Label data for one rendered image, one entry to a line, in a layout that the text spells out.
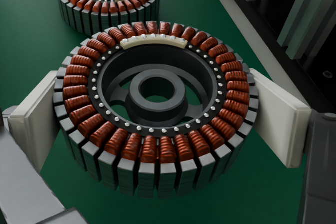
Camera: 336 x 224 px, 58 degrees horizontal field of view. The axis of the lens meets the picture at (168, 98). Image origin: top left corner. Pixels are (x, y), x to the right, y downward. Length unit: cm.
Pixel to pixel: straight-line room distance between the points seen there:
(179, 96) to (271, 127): 5
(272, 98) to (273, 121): 1
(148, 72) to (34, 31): 20
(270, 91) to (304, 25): 15
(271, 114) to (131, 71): 9
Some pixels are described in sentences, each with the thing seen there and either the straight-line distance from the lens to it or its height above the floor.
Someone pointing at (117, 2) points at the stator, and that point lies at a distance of 32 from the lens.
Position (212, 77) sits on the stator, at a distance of 18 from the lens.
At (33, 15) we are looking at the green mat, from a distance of 38.
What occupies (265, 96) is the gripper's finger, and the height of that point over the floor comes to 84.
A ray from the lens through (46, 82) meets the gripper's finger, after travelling 17.
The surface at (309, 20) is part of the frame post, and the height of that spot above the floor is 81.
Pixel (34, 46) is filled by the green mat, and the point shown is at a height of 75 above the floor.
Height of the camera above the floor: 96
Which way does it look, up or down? 50 degrees down
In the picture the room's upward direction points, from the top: 7 degrees clockwise
